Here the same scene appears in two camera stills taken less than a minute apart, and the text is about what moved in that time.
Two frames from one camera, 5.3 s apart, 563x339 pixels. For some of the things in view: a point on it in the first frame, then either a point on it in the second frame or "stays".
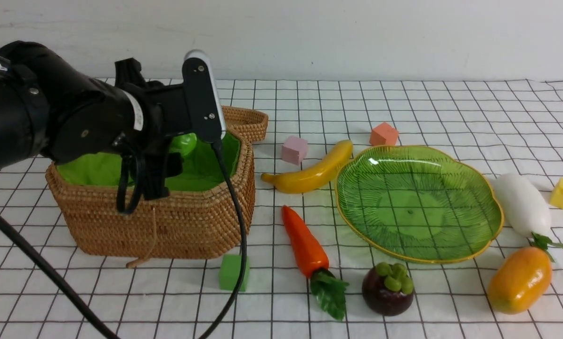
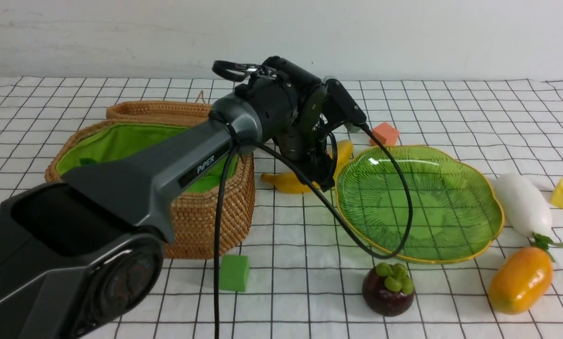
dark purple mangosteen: [387, 290] stays
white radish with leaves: [526, 212] stays
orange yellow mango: [519, 279] stays
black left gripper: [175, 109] → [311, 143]
